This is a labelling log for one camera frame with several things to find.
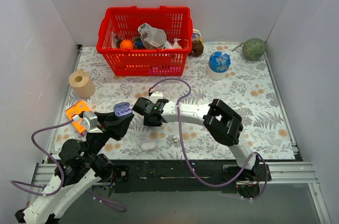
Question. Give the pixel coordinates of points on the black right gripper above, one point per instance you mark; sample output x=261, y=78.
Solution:
x=144, y=107

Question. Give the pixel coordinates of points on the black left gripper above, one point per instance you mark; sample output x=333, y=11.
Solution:
x=106, y=127

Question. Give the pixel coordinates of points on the purple earbud charging case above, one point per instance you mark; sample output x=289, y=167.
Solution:
x=122, y=109

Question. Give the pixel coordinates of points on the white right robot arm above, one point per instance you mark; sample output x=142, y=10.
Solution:
x=221, y=121

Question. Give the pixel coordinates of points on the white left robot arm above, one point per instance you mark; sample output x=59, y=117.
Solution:
x=81, y=165

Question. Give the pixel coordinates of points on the orange snack box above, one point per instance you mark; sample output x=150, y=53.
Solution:
x=76, y=110

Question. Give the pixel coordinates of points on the beige paper roll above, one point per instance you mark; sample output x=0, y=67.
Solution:
x=82, y=84

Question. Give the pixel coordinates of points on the white pump bottle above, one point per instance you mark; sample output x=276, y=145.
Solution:
x=176, y=44

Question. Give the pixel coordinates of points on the red plastic shopping basket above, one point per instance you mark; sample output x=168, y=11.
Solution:
x=123, y=22

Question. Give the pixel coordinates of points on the orange fruit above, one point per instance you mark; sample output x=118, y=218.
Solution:
x=126, y=44

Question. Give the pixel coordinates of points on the grey crumpled bag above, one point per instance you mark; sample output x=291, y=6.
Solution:
x=152, y=38

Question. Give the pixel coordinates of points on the brown jar with label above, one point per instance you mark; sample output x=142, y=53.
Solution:
x=197, y=44

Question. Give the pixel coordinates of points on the floral table mat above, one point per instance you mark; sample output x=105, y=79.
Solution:
x=247, y=88

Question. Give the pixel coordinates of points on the blue lidded white jar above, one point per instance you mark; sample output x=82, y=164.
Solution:
x=218, y=65

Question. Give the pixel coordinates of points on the green melon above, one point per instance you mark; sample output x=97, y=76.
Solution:
x=253, y=49

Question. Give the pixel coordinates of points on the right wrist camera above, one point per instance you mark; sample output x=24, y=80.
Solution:
x=154, y=96

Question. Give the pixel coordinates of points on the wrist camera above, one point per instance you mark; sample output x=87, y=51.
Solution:
x=154, y=96
x=86, y=122

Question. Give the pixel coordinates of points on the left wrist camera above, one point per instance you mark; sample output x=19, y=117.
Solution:
x=86, y=122

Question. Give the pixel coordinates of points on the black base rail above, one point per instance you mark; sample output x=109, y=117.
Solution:
x=174, y=175

